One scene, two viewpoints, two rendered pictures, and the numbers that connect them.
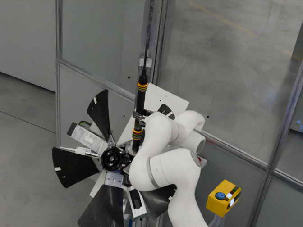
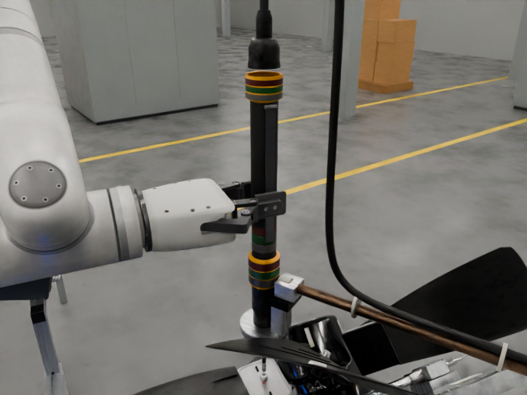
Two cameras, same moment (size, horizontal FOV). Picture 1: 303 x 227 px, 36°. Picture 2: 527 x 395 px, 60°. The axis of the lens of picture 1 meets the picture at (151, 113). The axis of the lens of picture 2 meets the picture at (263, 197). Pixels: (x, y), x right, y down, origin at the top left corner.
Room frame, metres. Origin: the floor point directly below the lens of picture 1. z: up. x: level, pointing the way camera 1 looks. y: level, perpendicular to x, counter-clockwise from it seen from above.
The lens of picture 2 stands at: (1.94, -0.39, 1.75)
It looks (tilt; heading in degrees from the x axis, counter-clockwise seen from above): 25 degrees down; 123
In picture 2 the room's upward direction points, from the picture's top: straight up
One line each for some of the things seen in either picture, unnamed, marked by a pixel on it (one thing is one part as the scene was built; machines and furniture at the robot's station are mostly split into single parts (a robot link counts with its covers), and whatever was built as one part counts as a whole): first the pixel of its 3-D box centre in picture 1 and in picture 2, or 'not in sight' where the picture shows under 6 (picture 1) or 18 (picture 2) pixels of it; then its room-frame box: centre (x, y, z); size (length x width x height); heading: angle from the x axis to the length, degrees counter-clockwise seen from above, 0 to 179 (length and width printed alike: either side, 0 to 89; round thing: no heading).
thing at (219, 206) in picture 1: (223, 198); not in sight; (1.70, -0.41, 1.02); 0.16 x 0.10 x 0.11; 147
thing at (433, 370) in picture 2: (81, 152); (430, 371); (1.85, 0.34, 1.08); 0.07 x 0.04 x 0.06; 67
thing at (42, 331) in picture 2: not in sight; (45, 340); (1.01, 0.04, 0.96); 0.03 x 0.03 x 0.20; 57
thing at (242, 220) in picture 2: not in sight; (219, 219); (1.64, -0.03, 1.51); 0.08 x 0.06 x 0.01; 177
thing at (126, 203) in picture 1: (124, 206); not in sight; (1.67, 0.08, 0.91); 0.12 x 0.08 x 0.12; 147
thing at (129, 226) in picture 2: not in sight; (126, 222); (1.55, -0.09, 1.51); 0.09 x 0.03 x 0.08; 147
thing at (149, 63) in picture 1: (144, 67); not in sight; (2.28, 0.07, 1.39); 0.10 x 0.07 x 0.08; 2
